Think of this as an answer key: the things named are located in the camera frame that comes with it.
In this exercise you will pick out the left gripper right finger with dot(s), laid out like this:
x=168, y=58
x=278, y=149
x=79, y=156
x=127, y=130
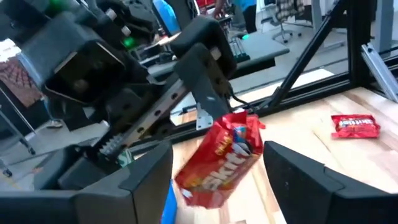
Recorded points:
x=311, y=199

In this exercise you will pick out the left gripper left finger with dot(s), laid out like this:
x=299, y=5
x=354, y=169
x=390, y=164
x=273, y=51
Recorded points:
x=124, y=202

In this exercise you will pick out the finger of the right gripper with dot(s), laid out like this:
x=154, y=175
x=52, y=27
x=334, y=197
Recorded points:
x=81, y=171
x=205, y=62

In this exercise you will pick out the red Skittles candy packet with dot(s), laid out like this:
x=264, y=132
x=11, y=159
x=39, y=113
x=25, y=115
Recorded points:
x=354, y=126
x=224, y=161

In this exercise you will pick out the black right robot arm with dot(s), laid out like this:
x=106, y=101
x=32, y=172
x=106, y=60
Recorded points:
x=130, y=18

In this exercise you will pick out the green Sprite can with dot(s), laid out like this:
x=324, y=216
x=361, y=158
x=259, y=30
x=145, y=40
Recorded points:
x=126, y=158

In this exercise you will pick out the blue plastic basket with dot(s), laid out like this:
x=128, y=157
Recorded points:
x=170, y=208

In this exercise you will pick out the grey desk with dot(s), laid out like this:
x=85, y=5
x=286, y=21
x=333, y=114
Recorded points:
x=264, y=49

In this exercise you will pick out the blue chair back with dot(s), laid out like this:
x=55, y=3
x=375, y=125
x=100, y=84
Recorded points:
x=166, y=15

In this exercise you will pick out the person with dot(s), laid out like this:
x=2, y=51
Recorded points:
x=247, y=12

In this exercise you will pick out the white brown patterned cloth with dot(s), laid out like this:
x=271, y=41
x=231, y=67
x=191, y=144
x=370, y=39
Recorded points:
x=18, y=77

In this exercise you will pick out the grey office chair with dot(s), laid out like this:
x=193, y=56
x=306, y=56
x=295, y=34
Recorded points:
x=289, y=15

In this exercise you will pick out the silver frame bracket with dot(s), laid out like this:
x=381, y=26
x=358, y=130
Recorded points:
x=379, y=71
x=203, y=119

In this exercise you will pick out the black aluminium table frame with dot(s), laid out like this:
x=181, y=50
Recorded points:
x=357, y=46

